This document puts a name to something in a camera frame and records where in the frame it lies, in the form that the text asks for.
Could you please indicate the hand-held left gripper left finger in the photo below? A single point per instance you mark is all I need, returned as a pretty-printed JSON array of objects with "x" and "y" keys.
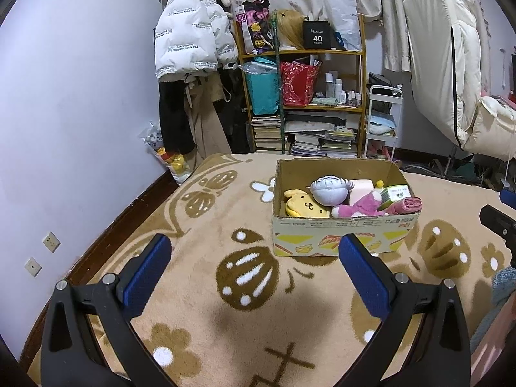
[{"x": 147, "y": 278}]

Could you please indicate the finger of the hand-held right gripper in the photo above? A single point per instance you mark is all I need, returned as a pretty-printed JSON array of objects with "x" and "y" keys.
[
  {"x": 508, "y": 198},
  {"x": 500, "y": 221}
]

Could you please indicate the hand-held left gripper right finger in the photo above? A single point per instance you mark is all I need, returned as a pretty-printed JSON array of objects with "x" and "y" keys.
[{"x": 365, "y": 278}]

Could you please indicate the pink plush toy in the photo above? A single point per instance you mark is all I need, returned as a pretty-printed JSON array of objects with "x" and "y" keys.
[{"x": 363, "y": 205}]

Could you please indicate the cardboard box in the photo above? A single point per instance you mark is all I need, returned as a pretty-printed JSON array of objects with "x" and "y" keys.
[{"x": 306, "y": 229}]

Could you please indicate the pink swirl squishy cushion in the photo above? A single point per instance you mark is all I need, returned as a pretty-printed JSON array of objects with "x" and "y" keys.
[{"x": 361, "y": 187}]

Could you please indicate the green tissue pack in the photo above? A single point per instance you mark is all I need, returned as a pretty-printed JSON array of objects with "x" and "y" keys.
[{"x": 397, "y": 192}]

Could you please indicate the light blue round plush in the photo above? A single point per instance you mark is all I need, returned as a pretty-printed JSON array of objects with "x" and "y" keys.
[{"x": 330, "y": 189}]

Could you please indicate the person's blue fleece clothing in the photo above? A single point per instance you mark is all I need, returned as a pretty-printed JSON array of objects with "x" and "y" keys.
[{"x": 506, "y": 288}]

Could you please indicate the beige patterned rug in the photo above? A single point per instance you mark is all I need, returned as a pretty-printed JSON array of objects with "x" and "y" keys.
[{"x": 201, "y": 225}]

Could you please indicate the pink rolled bag pack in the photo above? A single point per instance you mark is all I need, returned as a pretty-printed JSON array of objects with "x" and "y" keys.
[{"x": 407, "y": 205}]

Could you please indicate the yellow dog plush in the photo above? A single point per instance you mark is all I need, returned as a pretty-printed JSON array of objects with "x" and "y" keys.
[{"x": 306, "y": 203}]

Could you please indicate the plastic bag of toys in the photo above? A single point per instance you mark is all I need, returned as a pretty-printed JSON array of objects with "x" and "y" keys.
[{"x": 173, "y": 165}]

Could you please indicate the pile of books and magazines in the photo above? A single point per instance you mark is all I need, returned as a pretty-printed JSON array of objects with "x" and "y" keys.
[{"x": 322, "y": 143}]

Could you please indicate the light blue cloth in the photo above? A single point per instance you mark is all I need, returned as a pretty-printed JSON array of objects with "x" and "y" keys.
[{"x": 381, "y": 123}]

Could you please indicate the white trolley cart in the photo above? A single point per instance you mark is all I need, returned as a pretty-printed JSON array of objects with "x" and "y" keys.
[{"x": 389, "y": 94}]

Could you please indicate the black hanging coat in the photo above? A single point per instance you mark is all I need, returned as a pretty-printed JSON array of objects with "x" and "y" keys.
[{"x": 173, "y": 117}]

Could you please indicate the beige hanging coat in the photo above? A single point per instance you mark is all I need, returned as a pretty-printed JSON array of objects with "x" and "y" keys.
[{"x": 205, "y": 125}]

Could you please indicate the cream folded quilt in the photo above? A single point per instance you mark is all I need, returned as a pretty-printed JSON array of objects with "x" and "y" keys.
[{"x": 435, "y": 48}]

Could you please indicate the stack of old books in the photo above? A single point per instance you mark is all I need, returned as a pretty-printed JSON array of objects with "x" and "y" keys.
[{"x": 266, "y": 135}]

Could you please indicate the wooden shelf unit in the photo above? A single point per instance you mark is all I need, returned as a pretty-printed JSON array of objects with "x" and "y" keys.
[{"x": 322, "y": 109}]

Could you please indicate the black hanging garment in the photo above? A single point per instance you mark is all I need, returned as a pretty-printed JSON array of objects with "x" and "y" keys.
[{"x": 236, "y": 117}]

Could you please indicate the row of small bottles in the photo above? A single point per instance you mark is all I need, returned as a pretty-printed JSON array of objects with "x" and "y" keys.
[{"x": 338, "y": 88}]

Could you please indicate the red patterned bag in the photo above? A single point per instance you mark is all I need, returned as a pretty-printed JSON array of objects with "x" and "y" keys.
[{"x": 296, "y": 86}]

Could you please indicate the teal bag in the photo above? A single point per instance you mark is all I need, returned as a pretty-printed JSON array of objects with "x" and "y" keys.
[{"x": 262, "y": 92}]

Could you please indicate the clear plastic bag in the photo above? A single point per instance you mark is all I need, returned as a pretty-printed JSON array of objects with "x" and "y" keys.
[{"x": 344, "y": 20}]

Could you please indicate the black box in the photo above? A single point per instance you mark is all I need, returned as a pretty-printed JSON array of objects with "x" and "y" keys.
[{"x": 316, "y": 36}]

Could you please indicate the white puffer jacket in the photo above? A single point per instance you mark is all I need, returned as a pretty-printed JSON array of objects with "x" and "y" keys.
[{"x": 189, "y": 28}]

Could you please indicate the blond wig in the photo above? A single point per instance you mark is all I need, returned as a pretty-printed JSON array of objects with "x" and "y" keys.
[{"x": 290, "y": 28}]

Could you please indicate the black colourful print bag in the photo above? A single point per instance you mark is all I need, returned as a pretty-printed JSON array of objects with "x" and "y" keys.
[{"x": 256, "y": 24}]

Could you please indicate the white wall socket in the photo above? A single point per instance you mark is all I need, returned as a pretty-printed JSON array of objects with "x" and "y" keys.
[
  {"x": 33, "y": 267},
  {"x": 51, "y": 242}
]

